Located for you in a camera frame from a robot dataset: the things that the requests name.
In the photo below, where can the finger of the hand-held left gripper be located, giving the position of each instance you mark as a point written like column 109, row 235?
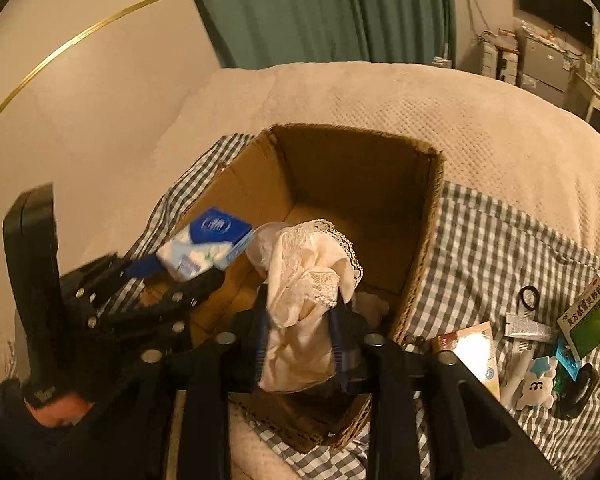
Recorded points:
column 180, row 297
column 140, row 266

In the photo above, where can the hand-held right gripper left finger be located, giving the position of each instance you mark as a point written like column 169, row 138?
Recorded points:
column 261, row 332

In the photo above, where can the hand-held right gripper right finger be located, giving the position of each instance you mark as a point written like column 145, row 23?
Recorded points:
column 338, row 341

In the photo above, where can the pink item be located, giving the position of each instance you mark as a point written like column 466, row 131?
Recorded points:
column 300, row 280

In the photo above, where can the blue and white tissue pack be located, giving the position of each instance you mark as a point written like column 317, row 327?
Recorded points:
column 215, row 240

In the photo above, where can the cream and orange medicine box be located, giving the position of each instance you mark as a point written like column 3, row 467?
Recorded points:
column 472, row 355

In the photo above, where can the cardboard box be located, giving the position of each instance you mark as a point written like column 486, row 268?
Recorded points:
column 340, row 185

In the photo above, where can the teal packet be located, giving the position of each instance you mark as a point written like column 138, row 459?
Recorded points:
column 566, row 360

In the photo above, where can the green medicine box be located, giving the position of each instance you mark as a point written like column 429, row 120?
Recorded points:
column 590, row 320

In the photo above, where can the person's left hand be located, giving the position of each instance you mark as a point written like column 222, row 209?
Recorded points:
column 57, row 411

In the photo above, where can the grey checked cloth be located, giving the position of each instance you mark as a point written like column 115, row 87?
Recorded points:
column 480, row 260

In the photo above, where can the white slim tube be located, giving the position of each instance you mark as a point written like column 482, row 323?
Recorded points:
column 512, row 375

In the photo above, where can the grey squeezed tube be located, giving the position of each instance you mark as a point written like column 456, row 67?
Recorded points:
column 527, row 327

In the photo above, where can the white star plush toy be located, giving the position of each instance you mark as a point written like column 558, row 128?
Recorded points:
column 535, row 385

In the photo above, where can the black hair clip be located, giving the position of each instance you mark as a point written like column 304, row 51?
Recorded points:
column 577, row 392

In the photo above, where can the green curtain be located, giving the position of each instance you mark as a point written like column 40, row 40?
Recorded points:
column 305, row 10

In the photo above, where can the white suitcase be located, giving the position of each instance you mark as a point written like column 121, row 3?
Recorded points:
column 497, row 62

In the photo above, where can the grey cabinet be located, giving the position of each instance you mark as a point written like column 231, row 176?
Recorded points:
column 545, row 65

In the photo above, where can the black wall television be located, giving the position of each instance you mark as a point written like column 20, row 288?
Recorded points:
column 550, row 5

